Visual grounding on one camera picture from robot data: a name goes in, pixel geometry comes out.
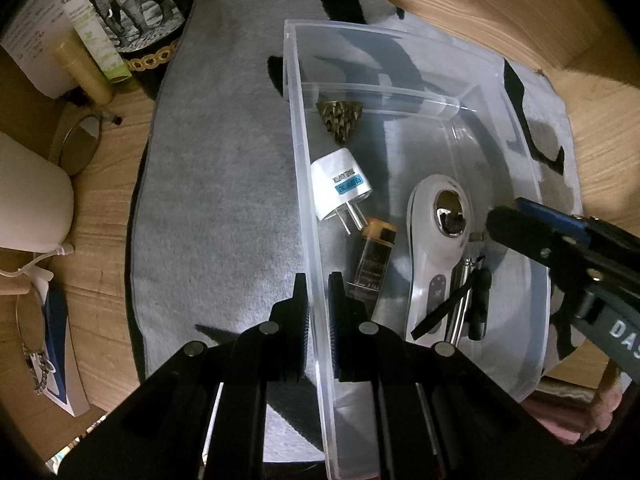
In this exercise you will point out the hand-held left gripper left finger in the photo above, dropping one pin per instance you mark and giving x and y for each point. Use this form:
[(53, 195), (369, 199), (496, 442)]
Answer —
[(301, 312)]

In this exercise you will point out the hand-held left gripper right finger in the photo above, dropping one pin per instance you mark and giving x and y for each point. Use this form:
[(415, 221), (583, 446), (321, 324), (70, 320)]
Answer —
[(334, 312)]

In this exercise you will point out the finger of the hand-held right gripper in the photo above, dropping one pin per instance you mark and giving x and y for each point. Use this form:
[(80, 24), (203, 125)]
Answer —
[(520, 232), (555, 214)]

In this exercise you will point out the small perfume bottle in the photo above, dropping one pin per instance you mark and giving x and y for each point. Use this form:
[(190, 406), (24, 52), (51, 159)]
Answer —
[(372, 260)]

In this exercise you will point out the black pen-like tool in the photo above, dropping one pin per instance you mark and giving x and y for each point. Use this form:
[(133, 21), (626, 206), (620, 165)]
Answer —
[(462, 285)]

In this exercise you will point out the white facial massager device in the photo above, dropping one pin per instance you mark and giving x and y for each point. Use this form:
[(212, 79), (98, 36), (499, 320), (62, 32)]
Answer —
[(430, 240)]

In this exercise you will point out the clear plastic container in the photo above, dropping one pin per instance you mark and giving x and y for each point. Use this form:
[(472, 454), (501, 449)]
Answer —
[(450, 125)]

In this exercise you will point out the white plug adapter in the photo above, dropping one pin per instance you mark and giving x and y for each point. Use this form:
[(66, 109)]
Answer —
[(337, 180)]

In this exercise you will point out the bronze cone ornament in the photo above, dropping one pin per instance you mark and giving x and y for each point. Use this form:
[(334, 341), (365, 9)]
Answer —
[(341, 117)]

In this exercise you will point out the pink cloth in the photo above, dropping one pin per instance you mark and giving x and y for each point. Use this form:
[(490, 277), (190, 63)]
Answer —
[(565, 410)]

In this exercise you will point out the grey mat with black pattern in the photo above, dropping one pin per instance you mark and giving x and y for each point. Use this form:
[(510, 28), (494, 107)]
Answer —
[(225, 185)]

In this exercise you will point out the blue white booklet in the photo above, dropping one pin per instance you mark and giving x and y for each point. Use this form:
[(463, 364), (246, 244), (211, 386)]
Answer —
[(60, 360)]

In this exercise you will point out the round lens eyeglasses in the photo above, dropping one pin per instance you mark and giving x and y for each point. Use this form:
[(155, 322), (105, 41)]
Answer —
[(77, 142)]

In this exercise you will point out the white cylindrical device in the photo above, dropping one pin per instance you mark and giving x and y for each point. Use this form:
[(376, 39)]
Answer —
[(30, 195)]

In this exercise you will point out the yellow tube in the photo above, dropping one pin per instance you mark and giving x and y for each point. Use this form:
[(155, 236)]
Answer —
[(82, 70)]

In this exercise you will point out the green white cosmetic tube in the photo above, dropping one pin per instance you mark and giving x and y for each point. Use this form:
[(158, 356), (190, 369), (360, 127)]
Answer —
[(97, 40)]

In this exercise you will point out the elephant picture bottle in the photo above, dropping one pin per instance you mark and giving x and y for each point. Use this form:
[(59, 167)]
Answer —
[(135, 5)]

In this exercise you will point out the white paper sheet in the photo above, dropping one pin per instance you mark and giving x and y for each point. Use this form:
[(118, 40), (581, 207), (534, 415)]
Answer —
[(30, 35)]

